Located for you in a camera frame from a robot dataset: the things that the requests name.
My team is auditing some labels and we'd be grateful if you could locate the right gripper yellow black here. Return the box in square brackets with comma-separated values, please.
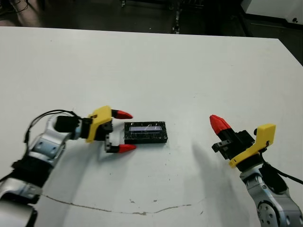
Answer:
[209, 114, 277, 168]

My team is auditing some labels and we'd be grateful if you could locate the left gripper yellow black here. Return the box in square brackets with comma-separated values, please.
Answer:
[85, 106, 137, 154]

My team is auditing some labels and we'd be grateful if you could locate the black box lid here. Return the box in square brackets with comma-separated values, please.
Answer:
[123, 121, 169, 144]

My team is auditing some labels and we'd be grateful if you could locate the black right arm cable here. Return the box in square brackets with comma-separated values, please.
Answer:
[259, 148, 303, 185]

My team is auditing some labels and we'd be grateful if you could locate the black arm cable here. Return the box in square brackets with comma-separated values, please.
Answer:
[23, 109, 81, 144]
[259, 148, 303, 185]

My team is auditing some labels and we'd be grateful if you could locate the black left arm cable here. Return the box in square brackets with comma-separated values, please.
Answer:
[23, 109, 81, 144]

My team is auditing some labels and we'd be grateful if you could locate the black metal post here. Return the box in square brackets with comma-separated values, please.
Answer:
[171, 0, 184, 34]

